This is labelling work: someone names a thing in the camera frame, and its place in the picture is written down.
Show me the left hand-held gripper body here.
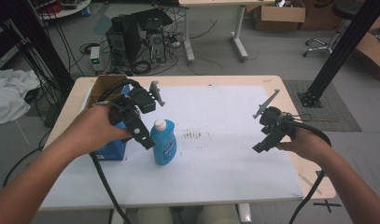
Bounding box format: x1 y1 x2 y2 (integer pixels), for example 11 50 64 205
107 87 158 151

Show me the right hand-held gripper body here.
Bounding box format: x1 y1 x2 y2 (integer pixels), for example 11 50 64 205
251 105 297 154

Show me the blue detergent bottle white cap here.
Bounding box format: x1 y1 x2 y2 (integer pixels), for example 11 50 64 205
149 119 178 166

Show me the person's right hand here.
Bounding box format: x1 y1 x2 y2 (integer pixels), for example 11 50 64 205
275 126 333 166

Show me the person's left hand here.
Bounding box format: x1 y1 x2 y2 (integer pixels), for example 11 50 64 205
61 105 133 157

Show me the blue cardboard box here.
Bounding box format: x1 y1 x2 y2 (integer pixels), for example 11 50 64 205
84 74 133 161

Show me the white power strip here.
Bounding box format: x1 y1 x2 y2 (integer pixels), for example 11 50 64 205
164 33 183 49

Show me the black computer tower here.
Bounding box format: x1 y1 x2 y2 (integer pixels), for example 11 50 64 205
105 8 174 76

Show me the white table mat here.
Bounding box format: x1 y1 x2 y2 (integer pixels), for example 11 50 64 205
40 85 304 210

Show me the grey floor mat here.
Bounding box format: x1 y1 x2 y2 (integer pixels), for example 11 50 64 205
282 79 363 133

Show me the white-legged desk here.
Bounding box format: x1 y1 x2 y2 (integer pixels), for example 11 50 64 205
177 0 276 64

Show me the small grey power supply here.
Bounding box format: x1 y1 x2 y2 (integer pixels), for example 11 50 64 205
89 46 102 73

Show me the open cardboard box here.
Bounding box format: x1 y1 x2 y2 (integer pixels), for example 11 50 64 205
252 0 307 32

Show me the white table leg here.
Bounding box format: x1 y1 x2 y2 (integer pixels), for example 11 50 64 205
236 203 253 224

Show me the office chair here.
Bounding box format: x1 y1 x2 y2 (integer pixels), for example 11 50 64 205
303 0 368 59

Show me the person's left leg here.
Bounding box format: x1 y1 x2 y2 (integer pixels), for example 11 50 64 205
135 206 175 224

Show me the person's leg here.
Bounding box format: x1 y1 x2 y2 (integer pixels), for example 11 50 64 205
196 203 242 224
135 206 175 224

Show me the person's right leg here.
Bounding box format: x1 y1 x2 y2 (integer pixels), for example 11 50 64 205
196 203 242 224

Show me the round white table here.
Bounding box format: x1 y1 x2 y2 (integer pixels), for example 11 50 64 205
28 0 92 21

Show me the large cardboard box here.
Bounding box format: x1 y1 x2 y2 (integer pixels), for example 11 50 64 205
352 14 380 82

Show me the white cloth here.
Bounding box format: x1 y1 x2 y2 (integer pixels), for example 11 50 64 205
0 68 42 125

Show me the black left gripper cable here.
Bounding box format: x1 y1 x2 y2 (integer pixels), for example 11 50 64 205
89 78 143 224

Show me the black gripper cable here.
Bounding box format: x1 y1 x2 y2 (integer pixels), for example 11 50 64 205
284 119 332 224
89 78 143 224

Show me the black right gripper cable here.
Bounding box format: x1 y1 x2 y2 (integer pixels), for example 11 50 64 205
284 119 332 224

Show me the black metal stand post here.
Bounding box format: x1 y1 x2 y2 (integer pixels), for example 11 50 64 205
297 0 380 108

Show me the black metal stand with cables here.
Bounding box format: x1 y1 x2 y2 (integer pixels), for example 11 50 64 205
4 0 76 94

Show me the black floor cable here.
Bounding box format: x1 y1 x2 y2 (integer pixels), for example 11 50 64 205
2 145 45 189

